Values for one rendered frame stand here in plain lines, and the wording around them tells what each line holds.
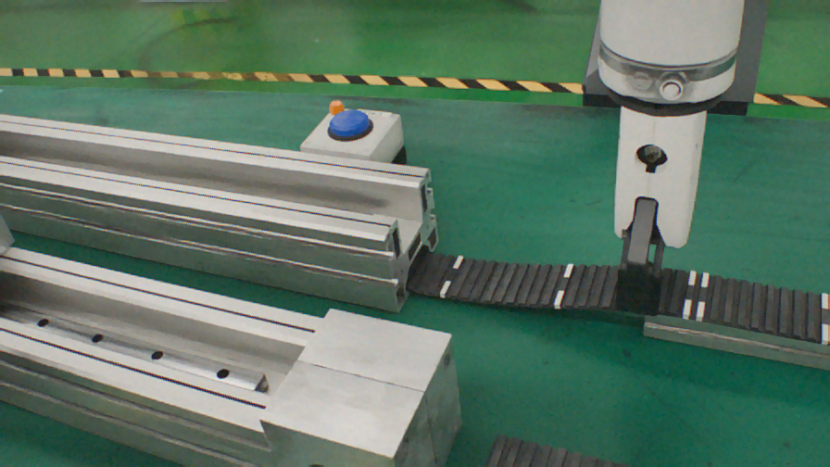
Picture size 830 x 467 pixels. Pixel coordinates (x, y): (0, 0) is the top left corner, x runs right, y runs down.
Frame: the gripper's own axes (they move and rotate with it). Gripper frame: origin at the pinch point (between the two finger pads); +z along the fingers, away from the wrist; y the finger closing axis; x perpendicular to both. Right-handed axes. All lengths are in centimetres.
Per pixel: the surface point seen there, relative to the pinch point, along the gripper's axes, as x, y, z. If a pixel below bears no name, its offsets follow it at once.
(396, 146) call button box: 27.5, 14.9, 2.9
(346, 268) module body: 23.6, -4.9, 1.7
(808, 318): -12.2, -0.4, 2.6
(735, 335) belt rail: -7.3, -2.0, 4.2
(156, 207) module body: 42.5, -4.9, -1.4
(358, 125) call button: 30.0, 12.1, -1.1
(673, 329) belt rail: -2.7, -1.8, 4.9
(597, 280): 3.9, 0.9, 3.6
